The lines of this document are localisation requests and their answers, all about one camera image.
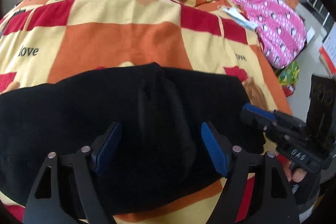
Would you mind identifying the pink penguin pajamas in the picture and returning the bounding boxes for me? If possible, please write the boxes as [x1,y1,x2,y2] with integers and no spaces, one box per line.
[231,0,307,69]

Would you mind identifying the green patterned bag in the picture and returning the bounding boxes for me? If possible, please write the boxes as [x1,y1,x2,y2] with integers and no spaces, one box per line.
[277,61,300,86]

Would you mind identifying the blue face mask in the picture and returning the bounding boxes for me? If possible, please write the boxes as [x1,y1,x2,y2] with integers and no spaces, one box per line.
[222,7,257,31]

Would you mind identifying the right hand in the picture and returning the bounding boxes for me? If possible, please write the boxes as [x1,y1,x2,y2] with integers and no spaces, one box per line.
[282,161,307,183]

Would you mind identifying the black pants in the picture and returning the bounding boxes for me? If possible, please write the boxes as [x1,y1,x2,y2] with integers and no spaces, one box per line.
[1,63,265,215]

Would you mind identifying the red yellow orange blanket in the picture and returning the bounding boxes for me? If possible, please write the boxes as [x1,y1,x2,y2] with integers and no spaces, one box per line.
[1,0,290,223]

